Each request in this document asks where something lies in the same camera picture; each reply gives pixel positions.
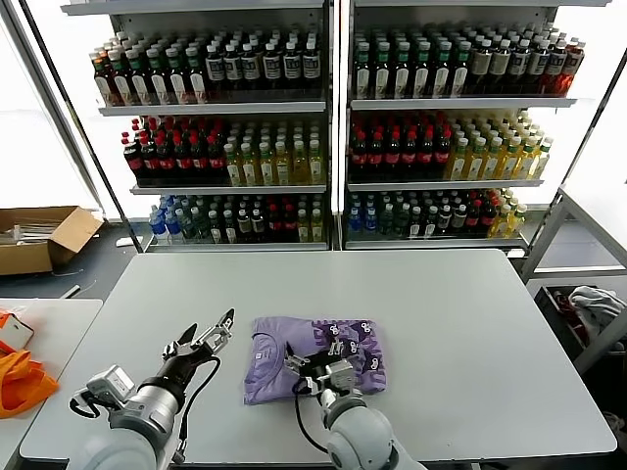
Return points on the large yellow juice bottle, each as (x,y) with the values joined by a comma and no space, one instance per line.
(299,169)
(233,171)
(508,165)
(266,171)
(315,169)
(491,166)
(250,171)
(525,164)
(459,166)
(282,170)
(474,166)
(539,164)

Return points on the small cola bottle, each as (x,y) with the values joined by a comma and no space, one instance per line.
(472,220)
(274,226)
(289,226)
(487,219)

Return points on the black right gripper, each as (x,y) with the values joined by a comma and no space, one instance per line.
(318,364)

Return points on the grey diagonal metal beam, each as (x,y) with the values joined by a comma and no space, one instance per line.
(76,147)

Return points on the red garment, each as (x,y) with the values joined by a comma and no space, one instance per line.
(563,301)

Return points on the white grey garment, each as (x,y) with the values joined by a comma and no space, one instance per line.
(595,303)

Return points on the grey metal frame table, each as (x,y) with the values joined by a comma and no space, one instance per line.
(545,235)

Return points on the open cardboard box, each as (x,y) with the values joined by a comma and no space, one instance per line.
(29,259)

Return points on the dark tea bottle green cap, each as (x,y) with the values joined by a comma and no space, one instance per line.
(177,85)
(197,85)
(382,73)
(441,73)
(138,85)
(459,73)
(401,73)
(362,73)
(158,85)
(421,73)
(120,85)

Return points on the dark bottle grey label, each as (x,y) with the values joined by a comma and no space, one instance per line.
(536,66)
(554,67)
(518,66)

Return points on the white packing material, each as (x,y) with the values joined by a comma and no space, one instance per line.
(29,232)

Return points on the dark bottle beige label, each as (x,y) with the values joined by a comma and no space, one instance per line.
(499,66)
(481,66)

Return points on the blue label water bottle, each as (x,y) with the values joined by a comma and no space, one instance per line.
(353,222)
(368,222)
(157,227)
(171,227)

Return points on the black plastic crate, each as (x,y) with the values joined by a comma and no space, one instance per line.
(551,318)

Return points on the printed purple T-shirt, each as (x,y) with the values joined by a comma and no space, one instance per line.
(267,352)

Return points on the dark diagonal metal pole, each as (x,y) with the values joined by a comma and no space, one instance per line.
(579,147)
(77,117)

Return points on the orange and white carton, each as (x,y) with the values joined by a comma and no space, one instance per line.
(17,333)

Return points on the white strip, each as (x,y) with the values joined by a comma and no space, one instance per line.
(71,292)

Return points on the grey metal shelving unit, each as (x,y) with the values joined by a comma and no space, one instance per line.
(210,108)
(460,104)

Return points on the large cola bottle red cap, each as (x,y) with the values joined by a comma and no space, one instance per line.
(426,156)
(149,164)
(375,156)
(133,164)
(182,163)
(214,161)
(409,156)
(442,156)
(392,156)
(359,156)
(198,162)
(165,164)

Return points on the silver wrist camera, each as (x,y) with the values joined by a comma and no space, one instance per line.
(340,374)
(110,384)

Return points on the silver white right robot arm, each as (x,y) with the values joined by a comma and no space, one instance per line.
(357,436)

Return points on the reddish tea bottle white label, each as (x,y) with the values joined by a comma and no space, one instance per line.
(102,88)

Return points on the small dark drink bottle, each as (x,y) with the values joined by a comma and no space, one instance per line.
(216,227)
(244,226)
(445,220)
(458,220)
(229,227)
(258,226)

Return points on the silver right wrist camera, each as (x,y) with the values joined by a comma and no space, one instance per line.
(340,374)

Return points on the white small floor object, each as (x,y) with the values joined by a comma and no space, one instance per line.
(126,242)
(515,253)

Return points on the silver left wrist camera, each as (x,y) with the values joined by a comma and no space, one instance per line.
(110,384)

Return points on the orange cloth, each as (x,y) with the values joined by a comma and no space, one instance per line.
(22,387)

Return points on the small green drink bottle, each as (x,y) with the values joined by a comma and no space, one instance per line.
(415,222)
(187,227)
(201,227)
(430,222)
(387,221)
(401,221)

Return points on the small yellow juice bottle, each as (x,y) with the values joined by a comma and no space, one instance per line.
(316,226)
(500,222)
(515,220)
(303,226)

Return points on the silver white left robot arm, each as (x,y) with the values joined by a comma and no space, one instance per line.
(127,440)

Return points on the dark bottle black white label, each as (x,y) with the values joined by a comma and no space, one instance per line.
(214,71)
(231,70)
(270,68)
(310,66)
(249,69)
(290,67)

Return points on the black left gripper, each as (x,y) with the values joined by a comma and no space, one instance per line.
(186,364)

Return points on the red drink bottle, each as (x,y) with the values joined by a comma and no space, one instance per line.
(568,78)

